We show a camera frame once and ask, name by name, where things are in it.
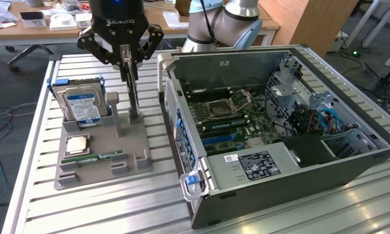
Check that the plain white box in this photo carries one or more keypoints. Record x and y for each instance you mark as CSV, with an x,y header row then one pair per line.
x,y
82,22

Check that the white and red label card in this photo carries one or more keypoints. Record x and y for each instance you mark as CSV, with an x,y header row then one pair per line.
x,y
2,25

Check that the black tripod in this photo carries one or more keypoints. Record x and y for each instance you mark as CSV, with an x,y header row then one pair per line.
x,y
386,78

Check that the CPU socket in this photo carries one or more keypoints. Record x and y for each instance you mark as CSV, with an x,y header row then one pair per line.
x,y
221,109

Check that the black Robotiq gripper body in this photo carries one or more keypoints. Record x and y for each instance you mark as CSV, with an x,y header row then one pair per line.
x,y
119,22

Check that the grey cup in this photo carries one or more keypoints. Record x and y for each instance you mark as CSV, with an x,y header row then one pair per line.
x,y
33,3

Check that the metal socket cover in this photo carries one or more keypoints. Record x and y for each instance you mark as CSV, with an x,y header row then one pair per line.
x,y
239,100

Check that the white box with black top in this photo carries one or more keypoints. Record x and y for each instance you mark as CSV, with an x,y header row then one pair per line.
x,y
33,23

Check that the clear plastic bag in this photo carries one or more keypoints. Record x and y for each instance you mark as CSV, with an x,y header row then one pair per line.
x,y
0,12

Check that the grey plastic parts rack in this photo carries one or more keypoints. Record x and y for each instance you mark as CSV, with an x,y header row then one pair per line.
x,y
110,146

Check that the device with green light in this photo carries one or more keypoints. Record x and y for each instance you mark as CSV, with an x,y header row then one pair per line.
x,y
354,52

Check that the stack of white papers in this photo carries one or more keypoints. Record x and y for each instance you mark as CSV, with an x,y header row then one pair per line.
x,y
173,20

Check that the blue expansion slot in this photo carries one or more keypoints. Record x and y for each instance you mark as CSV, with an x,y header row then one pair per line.
x,y
217,139

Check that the red small packet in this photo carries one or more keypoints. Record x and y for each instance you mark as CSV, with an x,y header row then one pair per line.
x,y
85,7

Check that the silver disk bay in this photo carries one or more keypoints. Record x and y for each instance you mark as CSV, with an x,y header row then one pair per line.
x,y
343,146

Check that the silver power supply unit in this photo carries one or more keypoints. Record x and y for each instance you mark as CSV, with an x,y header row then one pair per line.
x,y
227,170

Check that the black chair base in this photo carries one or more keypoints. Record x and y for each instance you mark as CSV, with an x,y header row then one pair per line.
x,y
29,51

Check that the silver perforated drive cage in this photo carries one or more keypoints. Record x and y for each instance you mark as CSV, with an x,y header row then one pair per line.
x,y
282,97

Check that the green motherboard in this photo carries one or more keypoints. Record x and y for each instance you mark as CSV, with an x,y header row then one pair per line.
x,y
259,122

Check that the brown cardboard box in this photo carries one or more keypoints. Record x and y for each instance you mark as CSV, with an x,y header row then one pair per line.
x,y
181,7

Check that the wooden office desk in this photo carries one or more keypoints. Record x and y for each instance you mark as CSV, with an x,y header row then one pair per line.
x,y
270,25
35,34

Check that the beige tape roll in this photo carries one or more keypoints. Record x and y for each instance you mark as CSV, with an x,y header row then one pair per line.
x,y
47,2

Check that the copper-topped CPU chip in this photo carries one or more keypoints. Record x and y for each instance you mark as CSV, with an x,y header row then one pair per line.
x,y
77,145

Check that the blue case release latch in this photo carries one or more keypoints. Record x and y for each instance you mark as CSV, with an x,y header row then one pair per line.
x,y
191,181

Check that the green RAM stick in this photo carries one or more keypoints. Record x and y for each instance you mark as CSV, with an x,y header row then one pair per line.
x,y
223,124
87,158

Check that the wooden cabinet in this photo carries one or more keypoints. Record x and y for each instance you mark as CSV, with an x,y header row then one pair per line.
x,y
311,36

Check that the black open PC case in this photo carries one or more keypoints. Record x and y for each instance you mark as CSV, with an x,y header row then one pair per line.
x,y
279,200

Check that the hard disk in blue carrier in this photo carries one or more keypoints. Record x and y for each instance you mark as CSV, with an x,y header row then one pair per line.
x,y
81,104

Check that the green graphics card black fan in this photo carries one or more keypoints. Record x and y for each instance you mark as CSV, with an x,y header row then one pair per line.
x,y
133,97

